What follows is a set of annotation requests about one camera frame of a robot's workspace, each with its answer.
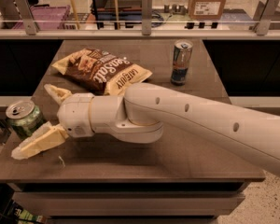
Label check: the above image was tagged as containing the blue silver energy drink can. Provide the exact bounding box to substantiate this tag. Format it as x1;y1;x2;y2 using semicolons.
171;39;193;86

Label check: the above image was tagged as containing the dark blue storage bin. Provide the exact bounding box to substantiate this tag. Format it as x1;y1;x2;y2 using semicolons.
91;0;142;21

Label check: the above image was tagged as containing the glass railing with metal posts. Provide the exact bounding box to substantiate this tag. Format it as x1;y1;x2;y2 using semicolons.
0;0;280;40

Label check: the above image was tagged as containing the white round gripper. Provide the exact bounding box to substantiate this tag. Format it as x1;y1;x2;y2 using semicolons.
11;84;94;160

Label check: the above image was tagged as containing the cardboard box with label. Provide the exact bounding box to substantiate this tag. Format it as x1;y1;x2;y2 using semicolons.
188;0;226;20

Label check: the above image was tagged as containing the green soda can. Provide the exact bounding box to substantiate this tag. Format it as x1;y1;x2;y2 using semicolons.
6;100;46;140

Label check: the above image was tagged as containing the purple plastic crate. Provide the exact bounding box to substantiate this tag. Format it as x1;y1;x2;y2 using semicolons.
12;5;72;31

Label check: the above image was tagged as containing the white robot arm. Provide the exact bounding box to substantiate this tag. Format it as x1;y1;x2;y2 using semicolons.
11;83;280;177

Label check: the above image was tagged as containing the brown sea salt chip bag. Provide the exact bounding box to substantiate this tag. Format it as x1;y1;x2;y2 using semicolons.
52;49;152;95

